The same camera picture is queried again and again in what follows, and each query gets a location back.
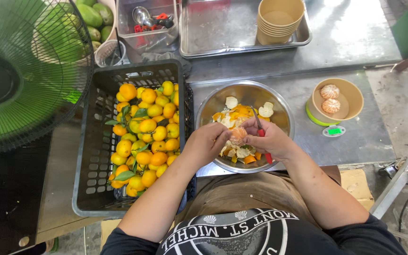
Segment person's left hand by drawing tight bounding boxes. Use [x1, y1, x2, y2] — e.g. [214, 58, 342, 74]
[182, 122, 233, 169]

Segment person's right hand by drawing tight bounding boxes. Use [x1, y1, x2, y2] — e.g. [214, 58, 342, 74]
[241, 118, 299, 164]

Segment red-handled paring knife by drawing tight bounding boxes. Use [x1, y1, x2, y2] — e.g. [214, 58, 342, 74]
[250, 106, 273, 165]

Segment half-peeled tangerine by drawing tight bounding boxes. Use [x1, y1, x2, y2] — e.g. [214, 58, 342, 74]
[229, 127, 249, 147]

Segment pile of tangerine peels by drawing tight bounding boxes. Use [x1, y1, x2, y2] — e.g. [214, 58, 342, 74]
[212, 96, 275, 166]

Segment steel mixing bowl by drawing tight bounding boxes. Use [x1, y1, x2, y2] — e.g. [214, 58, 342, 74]
[195, 80, 295, 174]

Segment pile of unpeeled tangerines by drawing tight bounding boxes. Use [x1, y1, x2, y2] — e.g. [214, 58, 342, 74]
[106, 81, 181, 198]

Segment green kitchen scale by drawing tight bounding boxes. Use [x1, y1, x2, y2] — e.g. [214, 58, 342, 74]
[305, 97, 347, 138]

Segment peeled tangerine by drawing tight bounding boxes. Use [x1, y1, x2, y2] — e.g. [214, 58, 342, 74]
[321, 98, 341, 114]
[319, 84, 340, 100]

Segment brown paper bowl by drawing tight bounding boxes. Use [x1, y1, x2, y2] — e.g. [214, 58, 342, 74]
[311, 77, 365, 125]

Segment cardboard box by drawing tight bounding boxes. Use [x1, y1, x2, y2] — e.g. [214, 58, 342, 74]
[340, 169, 375, 212]

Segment black printed shirt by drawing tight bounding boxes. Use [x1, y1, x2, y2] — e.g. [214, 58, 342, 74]
[99, 208, 408, 255]

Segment grey cloth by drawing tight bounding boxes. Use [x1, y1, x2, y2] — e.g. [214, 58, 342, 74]
[140, 52, 192, 79]

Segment black plastic crate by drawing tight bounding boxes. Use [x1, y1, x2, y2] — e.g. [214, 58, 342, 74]
[72, 59, 198, 218]

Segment stack of brown paper bowls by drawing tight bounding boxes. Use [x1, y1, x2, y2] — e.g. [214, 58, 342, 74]
[256, 0, 306, 46]

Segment steel tray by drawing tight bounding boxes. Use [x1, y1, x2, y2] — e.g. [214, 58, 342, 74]
[179, 0, 313, 59]

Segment clear plastic utensil container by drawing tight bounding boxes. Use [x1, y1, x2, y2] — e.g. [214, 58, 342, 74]
[115, 0, 180, 54]

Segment clear plastic cup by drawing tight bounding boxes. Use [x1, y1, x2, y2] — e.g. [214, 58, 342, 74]
[94, 39, 127, 68]

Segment red and black utensils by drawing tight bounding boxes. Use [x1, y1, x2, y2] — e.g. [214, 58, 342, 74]
[133, 12, 175, 35]

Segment steel spoon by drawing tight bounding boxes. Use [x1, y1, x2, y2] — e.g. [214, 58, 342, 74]
[132, 6, 155, 27]

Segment pile of green mangoes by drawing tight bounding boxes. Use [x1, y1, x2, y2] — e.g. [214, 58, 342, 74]
[33, 0, 115, 54]

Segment green electric fan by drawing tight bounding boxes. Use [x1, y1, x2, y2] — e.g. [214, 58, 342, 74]
[0, 0, 95, 158]

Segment black glossy panel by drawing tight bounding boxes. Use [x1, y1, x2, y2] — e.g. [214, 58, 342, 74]
[0, 134, 53, 255]

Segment metal frame stand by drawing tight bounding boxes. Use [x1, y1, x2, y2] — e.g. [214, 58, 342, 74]
[368, 155, 408, 248]

